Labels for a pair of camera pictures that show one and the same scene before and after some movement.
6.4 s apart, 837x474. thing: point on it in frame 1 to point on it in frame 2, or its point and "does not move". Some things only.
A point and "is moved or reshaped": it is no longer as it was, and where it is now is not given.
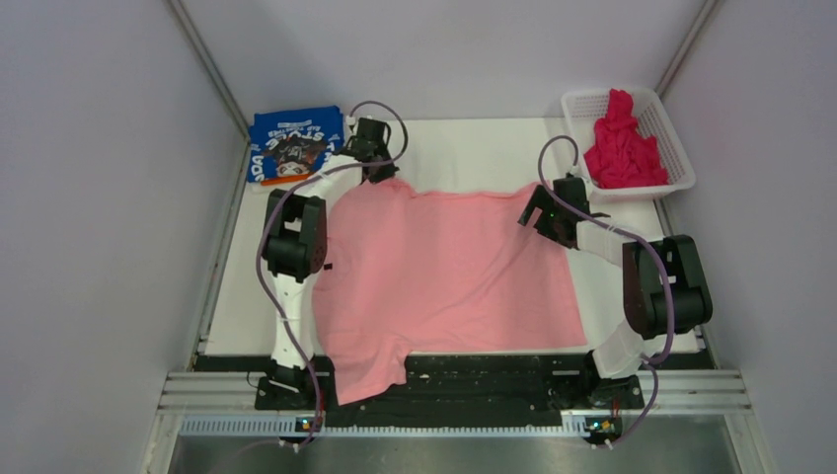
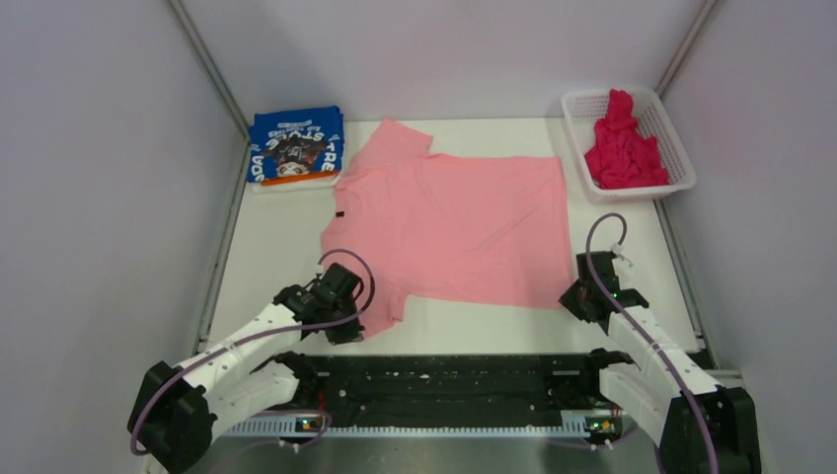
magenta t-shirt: (619, 156) does not move
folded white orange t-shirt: (275, 182) does not move
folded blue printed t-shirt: (289, 142) does not move
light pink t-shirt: (397, 275) is moved or reshaped
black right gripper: (543, 199) to (569, 300)
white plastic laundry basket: (584, 109) does not move
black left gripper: (385, 174) to (350, 333)
